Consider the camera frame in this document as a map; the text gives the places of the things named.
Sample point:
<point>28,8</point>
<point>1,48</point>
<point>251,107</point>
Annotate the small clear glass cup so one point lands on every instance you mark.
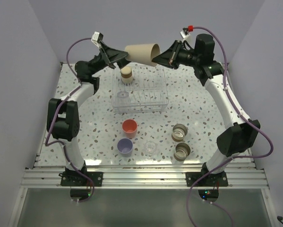
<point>150,148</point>

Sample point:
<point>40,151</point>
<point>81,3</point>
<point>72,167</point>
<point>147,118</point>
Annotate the coral red plastic cup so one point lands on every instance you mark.
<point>129,127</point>

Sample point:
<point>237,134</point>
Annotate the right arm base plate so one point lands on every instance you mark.
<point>211,180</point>

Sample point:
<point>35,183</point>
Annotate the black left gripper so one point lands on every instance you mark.
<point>110,55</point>

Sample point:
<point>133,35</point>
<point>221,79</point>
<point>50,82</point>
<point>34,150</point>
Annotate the beige plastic cup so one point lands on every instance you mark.
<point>142,53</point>

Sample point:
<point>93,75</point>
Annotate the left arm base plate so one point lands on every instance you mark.
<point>76,180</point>

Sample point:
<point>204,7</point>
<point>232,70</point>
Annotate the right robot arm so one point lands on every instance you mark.
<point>238,135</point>

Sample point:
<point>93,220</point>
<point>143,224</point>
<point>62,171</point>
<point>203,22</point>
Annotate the lilac plastic cup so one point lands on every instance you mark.
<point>125,147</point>

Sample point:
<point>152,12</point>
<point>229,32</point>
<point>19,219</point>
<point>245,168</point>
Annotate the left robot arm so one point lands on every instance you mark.
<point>63,122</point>

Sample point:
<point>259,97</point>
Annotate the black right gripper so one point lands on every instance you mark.
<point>169,57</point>

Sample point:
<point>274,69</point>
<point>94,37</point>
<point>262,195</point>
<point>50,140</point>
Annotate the clear faceted glass cup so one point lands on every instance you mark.
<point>123,98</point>

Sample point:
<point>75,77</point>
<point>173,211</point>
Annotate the clear wire dish rack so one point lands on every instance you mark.
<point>147,91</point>

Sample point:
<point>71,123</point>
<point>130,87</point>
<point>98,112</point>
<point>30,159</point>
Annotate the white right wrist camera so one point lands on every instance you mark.
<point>185,34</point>

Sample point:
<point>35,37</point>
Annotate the steel cup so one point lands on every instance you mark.
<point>126,75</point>
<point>182,151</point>
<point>179,132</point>

